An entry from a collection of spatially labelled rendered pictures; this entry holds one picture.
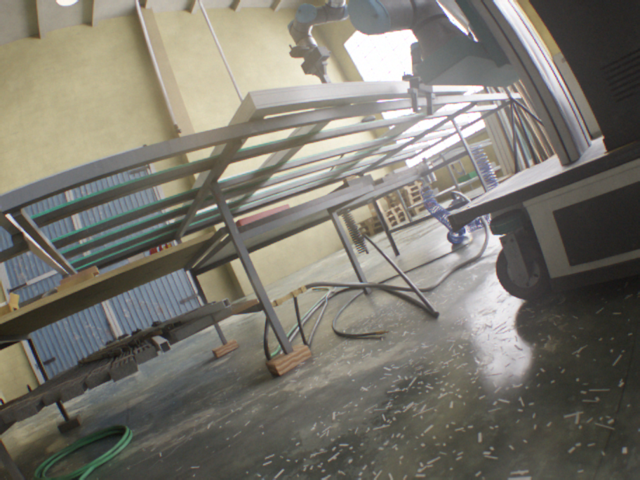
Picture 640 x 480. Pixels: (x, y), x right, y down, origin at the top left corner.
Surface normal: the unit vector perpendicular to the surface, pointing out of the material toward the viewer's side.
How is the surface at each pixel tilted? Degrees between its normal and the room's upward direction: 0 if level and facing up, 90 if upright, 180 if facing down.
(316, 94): 90
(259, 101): 90
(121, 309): 90
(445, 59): 90
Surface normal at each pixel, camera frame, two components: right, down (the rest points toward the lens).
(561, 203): -0.75, 0.33
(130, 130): 0.50, -0.23
